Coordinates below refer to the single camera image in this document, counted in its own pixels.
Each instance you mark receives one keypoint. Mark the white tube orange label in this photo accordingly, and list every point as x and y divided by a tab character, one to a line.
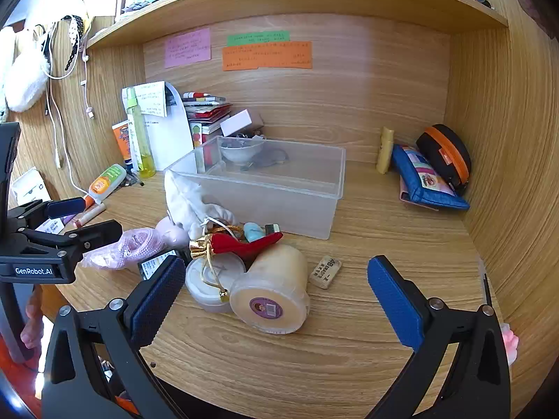
107	181

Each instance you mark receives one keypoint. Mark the blue patchwork pouch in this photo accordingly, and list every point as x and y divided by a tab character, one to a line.
426	179

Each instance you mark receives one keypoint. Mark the wooden shelf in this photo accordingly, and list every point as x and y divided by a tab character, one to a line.
305	8

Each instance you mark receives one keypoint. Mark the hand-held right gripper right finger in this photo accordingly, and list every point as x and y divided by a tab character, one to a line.
393	301

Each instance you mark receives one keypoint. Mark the small white lidded jar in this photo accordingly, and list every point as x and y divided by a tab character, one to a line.
205	283

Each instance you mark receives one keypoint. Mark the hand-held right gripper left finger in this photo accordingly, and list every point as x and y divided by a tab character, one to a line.
157	301

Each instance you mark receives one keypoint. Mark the red white marker pen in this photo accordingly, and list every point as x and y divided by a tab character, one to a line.
196	95

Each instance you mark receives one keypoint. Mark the orange paper note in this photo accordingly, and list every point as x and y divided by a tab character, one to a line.
266	56

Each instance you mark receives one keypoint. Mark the black studded headband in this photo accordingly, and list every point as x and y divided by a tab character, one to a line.
74	43

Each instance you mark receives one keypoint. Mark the black orange glasses case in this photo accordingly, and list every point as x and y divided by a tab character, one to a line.
445	152

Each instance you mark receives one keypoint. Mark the white paper sheets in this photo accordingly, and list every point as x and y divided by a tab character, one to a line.
168	139

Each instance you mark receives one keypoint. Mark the red velvet pouch gold trim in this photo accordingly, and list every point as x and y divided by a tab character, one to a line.
236	246

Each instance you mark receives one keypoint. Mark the clear plastic storage box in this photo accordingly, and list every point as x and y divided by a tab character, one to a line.
270	192

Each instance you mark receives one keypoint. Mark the pink plush item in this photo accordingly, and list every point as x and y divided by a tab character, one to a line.
511	345

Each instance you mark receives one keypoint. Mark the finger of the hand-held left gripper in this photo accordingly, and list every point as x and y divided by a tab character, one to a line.
65	207
96	235

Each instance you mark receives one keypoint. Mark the white cardboard box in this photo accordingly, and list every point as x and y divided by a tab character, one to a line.
236	123

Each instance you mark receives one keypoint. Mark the white cloth pouch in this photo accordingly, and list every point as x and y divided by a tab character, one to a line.
187	200

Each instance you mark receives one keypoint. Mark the person's left hand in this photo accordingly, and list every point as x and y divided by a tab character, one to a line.
31	331

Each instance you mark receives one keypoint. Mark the beige eraser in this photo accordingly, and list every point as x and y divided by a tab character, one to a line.
325	273

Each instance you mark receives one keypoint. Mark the large cream plastic jar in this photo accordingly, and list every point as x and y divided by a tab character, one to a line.
270	297

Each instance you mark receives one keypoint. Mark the orange printed carton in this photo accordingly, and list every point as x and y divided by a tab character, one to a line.
122	144

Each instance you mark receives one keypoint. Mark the white plush toy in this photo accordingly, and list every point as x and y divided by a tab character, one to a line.
26	78

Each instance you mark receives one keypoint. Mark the white printed box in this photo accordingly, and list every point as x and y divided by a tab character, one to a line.
27	185

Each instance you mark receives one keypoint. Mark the pink paper note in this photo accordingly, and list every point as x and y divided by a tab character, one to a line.
187	48

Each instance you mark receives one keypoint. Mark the yellow green spray bottle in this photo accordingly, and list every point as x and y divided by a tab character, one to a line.
140	139

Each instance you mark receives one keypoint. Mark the small trinket bowl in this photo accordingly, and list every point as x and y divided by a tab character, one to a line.
242	150

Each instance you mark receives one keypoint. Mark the yellow tube bottle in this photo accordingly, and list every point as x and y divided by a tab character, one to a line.
385	150

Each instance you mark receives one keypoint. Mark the black item white label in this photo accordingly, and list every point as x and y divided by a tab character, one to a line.
153	264

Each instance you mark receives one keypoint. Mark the pink round toy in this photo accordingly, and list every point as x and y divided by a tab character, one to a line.
172	233

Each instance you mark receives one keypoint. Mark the pink wallet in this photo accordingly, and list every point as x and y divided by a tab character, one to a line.
412	198

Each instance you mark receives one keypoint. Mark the yellow bell charm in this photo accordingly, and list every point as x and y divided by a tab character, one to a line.
224	296

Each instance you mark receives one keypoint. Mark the stack of books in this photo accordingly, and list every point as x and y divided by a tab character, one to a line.
207	115

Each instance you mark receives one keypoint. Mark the green paper note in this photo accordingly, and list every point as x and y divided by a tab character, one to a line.
257	37

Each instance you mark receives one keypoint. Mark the wooden desktop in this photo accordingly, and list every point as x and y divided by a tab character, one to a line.
349	349

